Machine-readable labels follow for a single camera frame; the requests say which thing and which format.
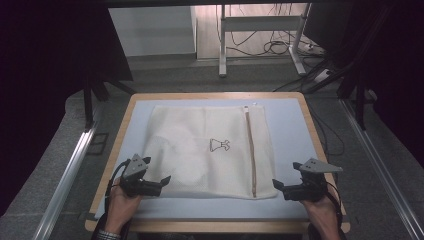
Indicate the black curtain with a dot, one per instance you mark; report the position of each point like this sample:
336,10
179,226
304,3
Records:
393,66
43,83

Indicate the black floor frame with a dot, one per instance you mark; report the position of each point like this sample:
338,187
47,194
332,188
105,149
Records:
98,144

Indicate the aluminium floor rail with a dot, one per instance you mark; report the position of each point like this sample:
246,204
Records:
66,180
380,166

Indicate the white metal desk frame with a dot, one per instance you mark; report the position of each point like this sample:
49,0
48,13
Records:
222,50

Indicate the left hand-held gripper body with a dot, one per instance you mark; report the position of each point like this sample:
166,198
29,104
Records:
133,168

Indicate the black metal stand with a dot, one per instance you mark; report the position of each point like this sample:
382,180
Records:
88,106
359,106

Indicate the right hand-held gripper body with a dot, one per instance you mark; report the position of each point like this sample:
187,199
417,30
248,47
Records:
316,165

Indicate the white panel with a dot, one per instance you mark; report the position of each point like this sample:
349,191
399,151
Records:
150,31

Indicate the person's right hand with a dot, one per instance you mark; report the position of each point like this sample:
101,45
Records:
321,210

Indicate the person's left hand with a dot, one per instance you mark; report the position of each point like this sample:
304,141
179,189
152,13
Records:
120,206

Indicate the white mesh laundry bag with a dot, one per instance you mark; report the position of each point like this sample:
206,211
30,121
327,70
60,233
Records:
213,150

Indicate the wooden table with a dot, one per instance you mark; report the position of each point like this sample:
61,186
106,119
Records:
216,227

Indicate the white power strip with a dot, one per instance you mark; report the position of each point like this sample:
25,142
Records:
322,75

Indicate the light blue table mat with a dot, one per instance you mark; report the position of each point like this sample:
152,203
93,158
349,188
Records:
293,133

